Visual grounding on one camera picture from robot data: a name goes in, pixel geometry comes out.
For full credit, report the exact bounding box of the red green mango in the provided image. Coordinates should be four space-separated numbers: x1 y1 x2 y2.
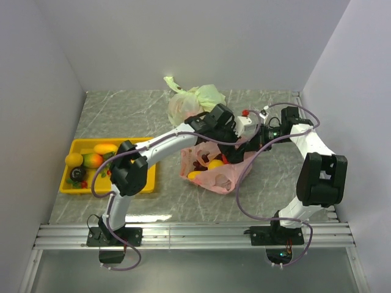
82 153 104 169

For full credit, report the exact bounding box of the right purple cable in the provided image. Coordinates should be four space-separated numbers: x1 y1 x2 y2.
235 102 321 267

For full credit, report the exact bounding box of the purple cable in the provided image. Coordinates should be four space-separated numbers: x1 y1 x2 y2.
90 109 263 245
235 102 321 267

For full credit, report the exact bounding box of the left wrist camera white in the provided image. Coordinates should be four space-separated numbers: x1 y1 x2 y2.
235 109 254 136

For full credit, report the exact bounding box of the yellow pepper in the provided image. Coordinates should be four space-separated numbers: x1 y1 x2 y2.
208 159 224 170

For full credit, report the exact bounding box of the aluminium mounting rail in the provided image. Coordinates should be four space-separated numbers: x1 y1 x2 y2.
33 222 356 250

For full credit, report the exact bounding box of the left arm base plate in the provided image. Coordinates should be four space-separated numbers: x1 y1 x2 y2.
86 226 142 247

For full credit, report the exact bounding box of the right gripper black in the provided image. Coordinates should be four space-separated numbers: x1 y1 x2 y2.
246 123 291 152

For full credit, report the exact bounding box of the purple grape bunch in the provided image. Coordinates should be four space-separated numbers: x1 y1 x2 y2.
192 154 214 172

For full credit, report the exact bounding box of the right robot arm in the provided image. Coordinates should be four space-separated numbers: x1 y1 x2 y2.
258 103 348 244

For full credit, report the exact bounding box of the green plastic bag with fruits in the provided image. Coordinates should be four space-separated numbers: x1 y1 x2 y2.
163 76 227 126

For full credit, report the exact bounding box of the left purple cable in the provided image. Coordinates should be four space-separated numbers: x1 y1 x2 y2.
90 109 263 245

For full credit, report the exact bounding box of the pink plastic bag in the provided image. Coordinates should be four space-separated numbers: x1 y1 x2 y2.
180 142 255 195

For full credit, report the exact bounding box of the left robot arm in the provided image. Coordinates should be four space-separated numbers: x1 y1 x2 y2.
98 104 253 245

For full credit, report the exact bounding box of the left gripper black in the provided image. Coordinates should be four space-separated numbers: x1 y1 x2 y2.
211 120 249 164

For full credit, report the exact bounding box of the right side aluminium rail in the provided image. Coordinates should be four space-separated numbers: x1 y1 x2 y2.
291 92 309 118

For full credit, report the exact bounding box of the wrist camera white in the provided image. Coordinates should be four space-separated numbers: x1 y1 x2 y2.
259 106 269 121
235 109 254 136

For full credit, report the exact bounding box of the yellow lemon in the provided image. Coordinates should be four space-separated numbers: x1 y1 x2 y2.
65 153 84 168

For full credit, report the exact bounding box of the yellow banana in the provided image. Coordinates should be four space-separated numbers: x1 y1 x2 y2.
187 171 202 180

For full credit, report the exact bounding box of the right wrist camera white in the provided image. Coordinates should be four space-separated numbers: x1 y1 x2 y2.
259 106 269 121

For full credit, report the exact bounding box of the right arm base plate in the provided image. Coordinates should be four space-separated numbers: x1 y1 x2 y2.
244 223 304 246

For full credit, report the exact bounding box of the yellow mango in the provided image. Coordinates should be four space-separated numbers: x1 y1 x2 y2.
93 143 118 156

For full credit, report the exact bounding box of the dark mangosteen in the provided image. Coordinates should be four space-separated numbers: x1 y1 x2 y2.
70 166 86 182

